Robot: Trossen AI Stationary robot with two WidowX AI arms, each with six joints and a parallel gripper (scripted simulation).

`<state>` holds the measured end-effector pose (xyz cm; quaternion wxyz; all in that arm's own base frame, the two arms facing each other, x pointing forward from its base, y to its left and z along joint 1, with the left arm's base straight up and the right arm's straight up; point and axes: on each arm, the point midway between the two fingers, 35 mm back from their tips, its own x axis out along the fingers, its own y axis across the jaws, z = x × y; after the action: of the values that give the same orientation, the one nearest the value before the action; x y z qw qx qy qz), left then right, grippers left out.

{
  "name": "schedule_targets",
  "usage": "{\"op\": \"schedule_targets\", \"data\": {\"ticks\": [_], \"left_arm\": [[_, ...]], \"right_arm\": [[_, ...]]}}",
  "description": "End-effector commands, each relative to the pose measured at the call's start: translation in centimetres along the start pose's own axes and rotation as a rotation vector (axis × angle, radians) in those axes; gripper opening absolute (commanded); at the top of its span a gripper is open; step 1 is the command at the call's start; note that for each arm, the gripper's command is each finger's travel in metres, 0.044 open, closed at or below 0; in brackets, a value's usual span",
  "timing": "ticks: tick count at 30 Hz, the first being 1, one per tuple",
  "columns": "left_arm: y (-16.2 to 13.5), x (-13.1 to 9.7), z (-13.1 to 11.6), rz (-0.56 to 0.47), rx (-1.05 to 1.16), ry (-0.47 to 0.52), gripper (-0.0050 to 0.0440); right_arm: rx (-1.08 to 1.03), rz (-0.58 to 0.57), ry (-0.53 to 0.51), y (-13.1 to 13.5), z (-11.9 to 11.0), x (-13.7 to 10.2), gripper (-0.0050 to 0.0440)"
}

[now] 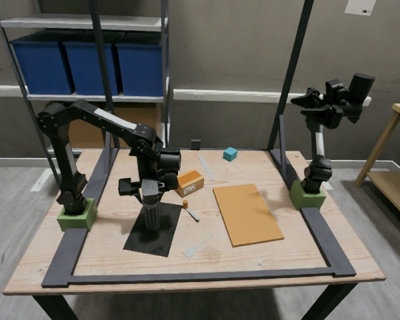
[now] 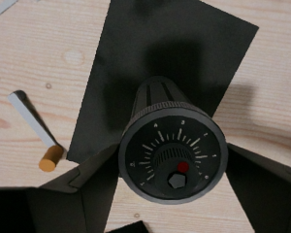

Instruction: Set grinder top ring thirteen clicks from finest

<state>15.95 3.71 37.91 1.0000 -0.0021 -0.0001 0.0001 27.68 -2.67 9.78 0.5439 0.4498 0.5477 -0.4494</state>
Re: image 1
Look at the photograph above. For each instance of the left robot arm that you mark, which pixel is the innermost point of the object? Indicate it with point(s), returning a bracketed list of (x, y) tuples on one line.
[(320, 167)]

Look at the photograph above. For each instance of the dark grey metal post with diagonal brace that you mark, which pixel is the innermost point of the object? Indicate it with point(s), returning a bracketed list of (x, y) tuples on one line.
[(307, 7)]

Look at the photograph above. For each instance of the brown cardboard box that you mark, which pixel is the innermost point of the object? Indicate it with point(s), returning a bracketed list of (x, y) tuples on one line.
[(189, 182)]

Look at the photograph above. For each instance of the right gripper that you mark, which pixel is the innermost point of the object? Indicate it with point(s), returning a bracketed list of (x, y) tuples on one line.
[(126, 187)]

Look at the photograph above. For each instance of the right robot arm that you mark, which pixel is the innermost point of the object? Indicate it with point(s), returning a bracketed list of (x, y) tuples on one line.
[(54, 122)]

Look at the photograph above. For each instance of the black rectangular mat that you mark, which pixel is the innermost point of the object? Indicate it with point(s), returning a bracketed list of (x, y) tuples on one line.
[(158, 242)]

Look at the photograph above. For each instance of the wooden cutting board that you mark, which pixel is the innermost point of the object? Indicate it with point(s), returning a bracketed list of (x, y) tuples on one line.
[(247, 218)]

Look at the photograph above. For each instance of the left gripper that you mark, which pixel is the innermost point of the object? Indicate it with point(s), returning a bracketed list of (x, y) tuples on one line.
[(326, 115)]

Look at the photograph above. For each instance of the teal box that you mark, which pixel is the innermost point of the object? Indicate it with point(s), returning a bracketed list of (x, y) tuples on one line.
[(230, 154)]

